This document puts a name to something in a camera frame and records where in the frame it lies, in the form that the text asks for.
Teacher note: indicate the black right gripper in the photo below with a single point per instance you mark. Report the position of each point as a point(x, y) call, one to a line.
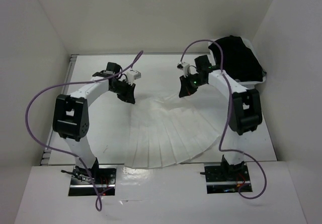
point(186, 89)

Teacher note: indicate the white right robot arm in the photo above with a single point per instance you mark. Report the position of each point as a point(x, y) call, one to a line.
point(244, 112)

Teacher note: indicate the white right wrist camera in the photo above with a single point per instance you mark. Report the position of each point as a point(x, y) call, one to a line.
point(185, 67)

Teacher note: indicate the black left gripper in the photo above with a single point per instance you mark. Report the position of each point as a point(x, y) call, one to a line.
point(129, 95)

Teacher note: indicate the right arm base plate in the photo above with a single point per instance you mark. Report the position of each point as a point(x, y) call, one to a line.
point(220, 181)

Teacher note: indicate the black folded skirt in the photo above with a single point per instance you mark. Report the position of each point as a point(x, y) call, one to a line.
point(239, 61)

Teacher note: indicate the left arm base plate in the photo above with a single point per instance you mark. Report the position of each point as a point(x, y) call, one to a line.
point(81, 185)

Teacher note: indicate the white plastic tray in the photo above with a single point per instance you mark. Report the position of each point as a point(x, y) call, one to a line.
point(216, 58)

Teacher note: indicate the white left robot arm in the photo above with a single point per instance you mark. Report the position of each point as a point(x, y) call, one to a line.
point(71, 113)

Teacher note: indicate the white skirt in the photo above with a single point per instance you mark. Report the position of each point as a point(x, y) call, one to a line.
point(166, 130)

